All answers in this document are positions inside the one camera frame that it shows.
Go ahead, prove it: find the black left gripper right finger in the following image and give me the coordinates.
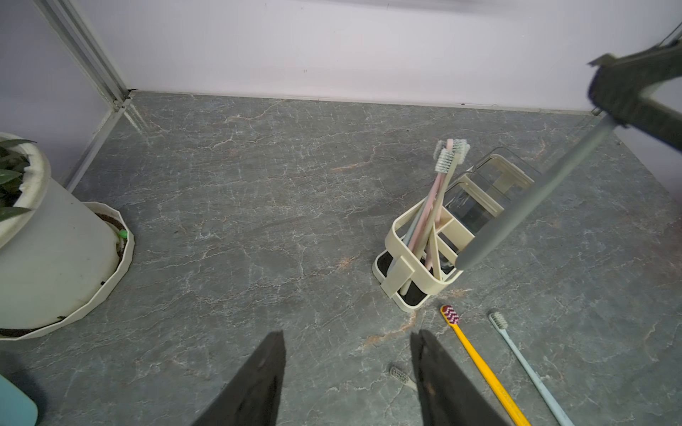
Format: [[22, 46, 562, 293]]
[[410, 329, 506, 426]]

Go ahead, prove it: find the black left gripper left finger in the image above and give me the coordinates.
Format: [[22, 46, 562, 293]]
[[194, 330, 286, 425]]

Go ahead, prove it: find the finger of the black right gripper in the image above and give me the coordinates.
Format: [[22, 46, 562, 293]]
[[588, 42, 681, 151]]

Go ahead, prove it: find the teal thin toothbrush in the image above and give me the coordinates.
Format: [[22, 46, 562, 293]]
[[488, 310, 575, 426]]

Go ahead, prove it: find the white toothbrush holder caddy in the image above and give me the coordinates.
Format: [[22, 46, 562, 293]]
[[372, 147, 541, 312]]

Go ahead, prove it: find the light blue toothbrush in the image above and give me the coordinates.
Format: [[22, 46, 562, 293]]
[[386, 211, 423, 273]]

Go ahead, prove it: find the beige toothbrush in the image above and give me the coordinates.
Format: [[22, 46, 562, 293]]
[[398, 139, 472, 296]]

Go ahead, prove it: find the yellow toothbrush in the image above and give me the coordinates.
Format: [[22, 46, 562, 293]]
[[440, 305, 531, 426]]

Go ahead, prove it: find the potted green plant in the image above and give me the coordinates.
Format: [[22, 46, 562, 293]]
[[1, 133, 135, 341]]

